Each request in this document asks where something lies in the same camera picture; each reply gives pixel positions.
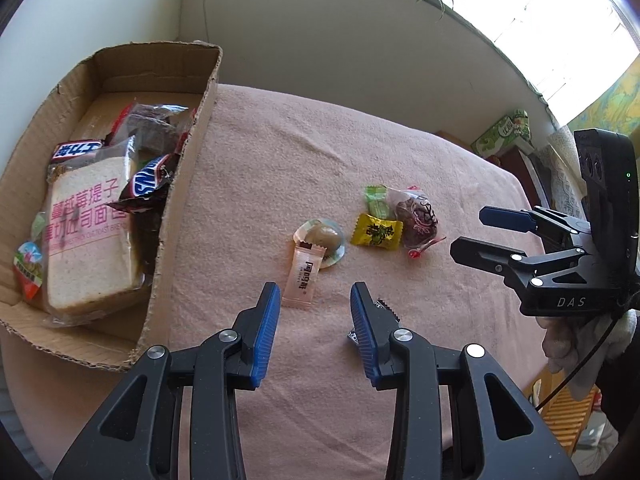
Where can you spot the green candy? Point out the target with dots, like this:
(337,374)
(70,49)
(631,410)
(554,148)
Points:
(377,200)

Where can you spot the dark dried fruit packet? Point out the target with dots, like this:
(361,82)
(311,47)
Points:
(150,122)

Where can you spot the person's right hand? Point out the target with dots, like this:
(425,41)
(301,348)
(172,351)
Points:
(575,345)

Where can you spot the white lace cloth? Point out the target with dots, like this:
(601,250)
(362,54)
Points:
(562,175)

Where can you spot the dried fruit packet red print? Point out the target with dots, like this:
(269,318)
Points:
(417,217)

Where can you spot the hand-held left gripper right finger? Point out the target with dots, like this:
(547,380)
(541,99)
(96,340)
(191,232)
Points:
(362,330)

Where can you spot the person's right forearm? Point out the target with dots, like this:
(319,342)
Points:
(620,385)

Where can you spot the window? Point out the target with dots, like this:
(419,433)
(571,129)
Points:
(550,5)

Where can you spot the red storage box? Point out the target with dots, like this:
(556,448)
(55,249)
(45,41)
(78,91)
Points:
(515,170)

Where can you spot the sliced toast bread packet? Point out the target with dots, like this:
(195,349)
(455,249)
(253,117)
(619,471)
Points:
(90,240)

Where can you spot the pink wafer packet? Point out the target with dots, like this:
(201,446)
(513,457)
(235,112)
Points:
(301,277)

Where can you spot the pink table cloth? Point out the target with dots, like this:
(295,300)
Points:
(300,160)

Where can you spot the cardboard box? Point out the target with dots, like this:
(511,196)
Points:
(65,95)

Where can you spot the small jelly cup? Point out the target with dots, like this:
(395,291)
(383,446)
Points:
(27,267)

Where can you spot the green carton box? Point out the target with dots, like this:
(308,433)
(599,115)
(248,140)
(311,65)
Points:
(500,132)

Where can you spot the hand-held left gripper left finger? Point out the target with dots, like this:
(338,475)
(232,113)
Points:
(265,330)

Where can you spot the packaged braised egg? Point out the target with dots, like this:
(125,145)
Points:
(322,237)

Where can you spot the brown chocolate bar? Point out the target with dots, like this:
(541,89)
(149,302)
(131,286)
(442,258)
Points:
(77,150)
(145,180)

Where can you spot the yellow green wall poster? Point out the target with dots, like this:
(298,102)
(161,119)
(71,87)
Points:
(610,105)

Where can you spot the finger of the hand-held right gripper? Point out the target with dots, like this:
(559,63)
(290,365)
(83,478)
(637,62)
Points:
(502,216)
(480,254)

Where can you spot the yellow candy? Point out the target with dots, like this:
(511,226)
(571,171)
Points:
(377,231)

